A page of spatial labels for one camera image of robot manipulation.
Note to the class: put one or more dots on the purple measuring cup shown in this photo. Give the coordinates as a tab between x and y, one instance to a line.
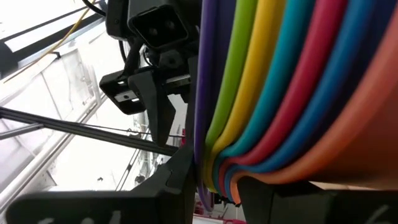
206	77

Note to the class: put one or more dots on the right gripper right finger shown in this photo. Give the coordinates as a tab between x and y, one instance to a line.
280	202

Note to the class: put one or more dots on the green measuring cup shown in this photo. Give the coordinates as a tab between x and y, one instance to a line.
237	62

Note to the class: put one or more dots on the thin black crossbeam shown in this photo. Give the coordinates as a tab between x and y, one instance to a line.
31	43

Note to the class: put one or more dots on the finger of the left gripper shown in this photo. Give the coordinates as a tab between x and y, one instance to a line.
158	115
191	102

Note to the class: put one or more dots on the black overhead crossbeam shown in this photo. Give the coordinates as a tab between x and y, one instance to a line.
62	124

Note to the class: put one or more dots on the teal measuring cup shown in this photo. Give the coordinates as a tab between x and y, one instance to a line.
280	77

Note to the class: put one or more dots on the silver ceiling conduit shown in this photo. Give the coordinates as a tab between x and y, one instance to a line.
46	158

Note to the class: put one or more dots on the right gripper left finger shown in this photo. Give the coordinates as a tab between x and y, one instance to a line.
177	186

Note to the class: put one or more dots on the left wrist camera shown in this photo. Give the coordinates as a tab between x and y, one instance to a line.
158	26

